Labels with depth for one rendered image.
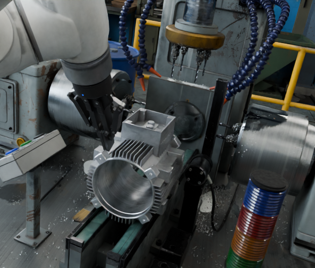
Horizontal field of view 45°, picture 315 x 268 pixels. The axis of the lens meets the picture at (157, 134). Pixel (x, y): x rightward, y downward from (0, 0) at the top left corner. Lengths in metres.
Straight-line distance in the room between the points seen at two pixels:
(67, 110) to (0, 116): 0.26
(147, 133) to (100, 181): 0.17
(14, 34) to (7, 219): 0.67
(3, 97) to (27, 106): 0.08
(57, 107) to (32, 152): 0.37
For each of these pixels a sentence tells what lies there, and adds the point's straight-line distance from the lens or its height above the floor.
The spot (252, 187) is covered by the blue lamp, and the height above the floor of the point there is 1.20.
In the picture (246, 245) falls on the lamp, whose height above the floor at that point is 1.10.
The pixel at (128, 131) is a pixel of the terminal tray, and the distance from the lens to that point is 0.91.
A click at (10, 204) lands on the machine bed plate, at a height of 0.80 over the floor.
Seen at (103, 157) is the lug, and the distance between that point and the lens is 0.87.
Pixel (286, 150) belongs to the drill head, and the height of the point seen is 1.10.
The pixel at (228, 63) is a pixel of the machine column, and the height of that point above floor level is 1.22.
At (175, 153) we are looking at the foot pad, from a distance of 0.95.
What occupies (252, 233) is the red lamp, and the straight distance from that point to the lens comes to 0.65.
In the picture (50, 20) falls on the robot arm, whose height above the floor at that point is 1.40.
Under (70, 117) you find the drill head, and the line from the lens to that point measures 1.24.
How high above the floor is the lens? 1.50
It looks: 24 degrees down
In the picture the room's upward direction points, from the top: 9 degrees clockwise
